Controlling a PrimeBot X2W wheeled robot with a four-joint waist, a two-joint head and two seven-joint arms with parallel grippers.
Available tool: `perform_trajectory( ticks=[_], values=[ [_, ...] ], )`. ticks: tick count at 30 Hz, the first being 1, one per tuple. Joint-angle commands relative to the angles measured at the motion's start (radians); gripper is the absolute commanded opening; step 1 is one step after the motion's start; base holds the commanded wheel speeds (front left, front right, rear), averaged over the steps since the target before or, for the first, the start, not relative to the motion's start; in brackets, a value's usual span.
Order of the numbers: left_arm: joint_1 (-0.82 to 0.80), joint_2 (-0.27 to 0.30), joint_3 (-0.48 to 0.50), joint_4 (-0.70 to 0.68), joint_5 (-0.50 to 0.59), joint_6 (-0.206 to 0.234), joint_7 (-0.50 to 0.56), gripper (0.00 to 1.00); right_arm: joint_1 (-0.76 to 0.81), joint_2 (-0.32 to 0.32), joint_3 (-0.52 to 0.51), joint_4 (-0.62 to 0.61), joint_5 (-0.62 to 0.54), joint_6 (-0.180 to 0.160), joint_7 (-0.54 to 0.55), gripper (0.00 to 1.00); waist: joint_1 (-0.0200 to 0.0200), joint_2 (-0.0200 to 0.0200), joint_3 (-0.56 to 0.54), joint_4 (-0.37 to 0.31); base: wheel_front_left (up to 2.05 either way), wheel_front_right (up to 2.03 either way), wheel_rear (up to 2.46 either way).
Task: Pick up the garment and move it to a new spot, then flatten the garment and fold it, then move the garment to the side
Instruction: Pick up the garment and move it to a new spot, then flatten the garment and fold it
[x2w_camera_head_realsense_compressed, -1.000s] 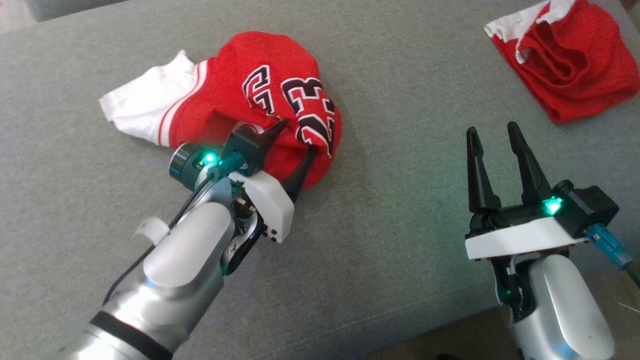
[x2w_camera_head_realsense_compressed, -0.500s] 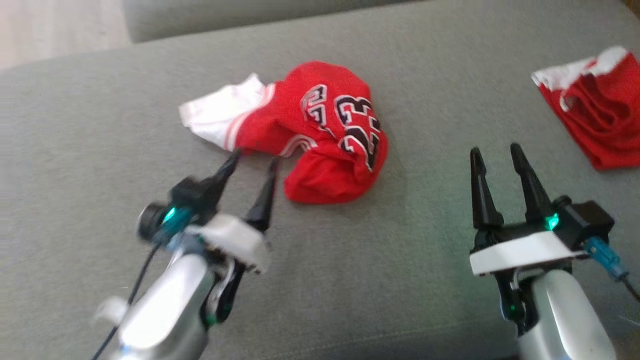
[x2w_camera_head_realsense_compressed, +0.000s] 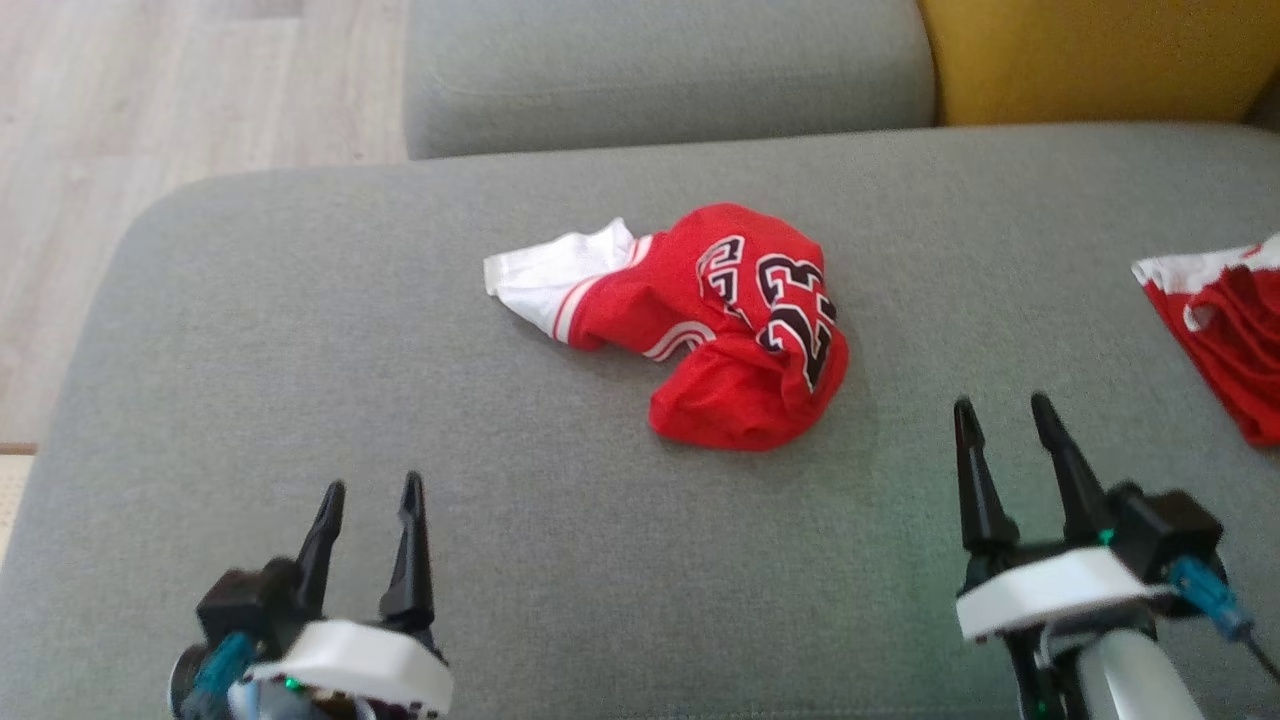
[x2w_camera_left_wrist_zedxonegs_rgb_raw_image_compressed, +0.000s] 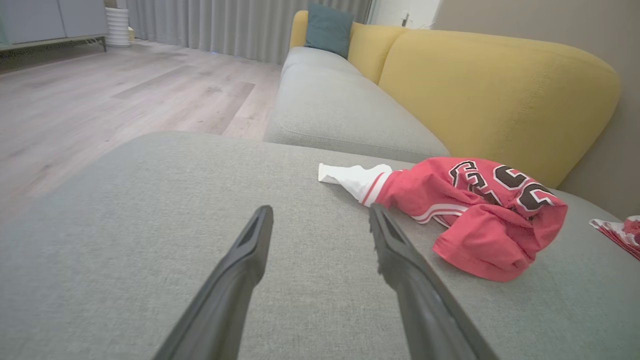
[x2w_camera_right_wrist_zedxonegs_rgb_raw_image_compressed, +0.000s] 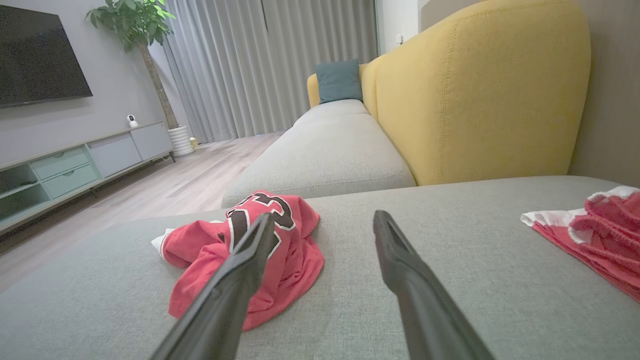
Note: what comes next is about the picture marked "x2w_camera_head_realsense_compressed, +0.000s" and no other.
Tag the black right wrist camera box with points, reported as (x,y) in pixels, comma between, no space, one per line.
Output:
(1165,540)

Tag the grey sofa seat cushion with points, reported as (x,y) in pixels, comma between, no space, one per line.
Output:
(600,550)

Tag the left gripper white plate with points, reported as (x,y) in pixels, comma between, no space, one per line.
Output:
(370,660)

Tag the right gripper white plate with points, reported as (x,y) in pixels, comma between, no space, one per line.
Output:
(1050,590)

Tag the yellow sofa cushion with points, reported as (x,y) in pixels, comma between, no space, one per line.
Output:
(1100,55)

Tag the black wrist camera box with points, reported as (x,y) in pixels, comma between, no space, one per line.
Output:
(245,600)
(1165,540)

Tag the grey sofa back cushion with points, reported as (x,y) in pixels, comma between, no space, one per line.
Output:
(660,70)

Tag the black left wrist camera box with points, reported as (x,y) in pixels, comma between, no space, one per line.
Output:
(245,600)

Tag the red jersey number 23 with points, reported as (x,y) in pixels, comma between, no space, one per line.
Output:
(740,320)

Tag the red shorts with white stripes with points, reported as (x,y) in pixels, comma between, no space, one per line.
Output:
(1230,330)

